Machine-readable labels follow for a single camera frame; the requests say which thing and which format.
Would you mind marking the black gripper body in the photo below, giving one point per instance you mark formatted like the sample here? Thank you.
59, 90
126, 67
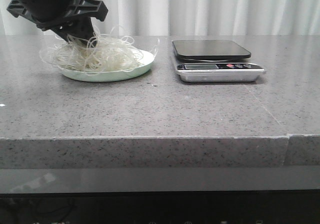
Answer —
46, 14

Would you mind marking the white vermicelli noodle bundle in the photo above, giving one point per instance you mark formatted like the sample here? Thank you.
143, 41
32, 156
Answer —
98, 54

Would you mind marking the black silver kitchen scale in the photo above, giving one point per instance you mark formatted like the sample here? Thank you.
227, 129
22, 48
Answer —
213, 61

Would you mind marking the pale green round plate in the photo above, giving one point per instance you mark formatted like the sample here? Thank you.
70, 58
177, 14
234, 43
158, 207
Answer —
112, 76

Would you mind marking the white pleated curtain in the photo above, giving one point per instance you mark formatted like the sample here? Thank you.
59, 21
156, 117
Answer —
211, 17

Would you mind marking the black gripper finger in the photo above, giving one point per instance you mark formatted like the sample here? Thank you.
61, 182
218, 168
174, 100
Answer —
81, 30

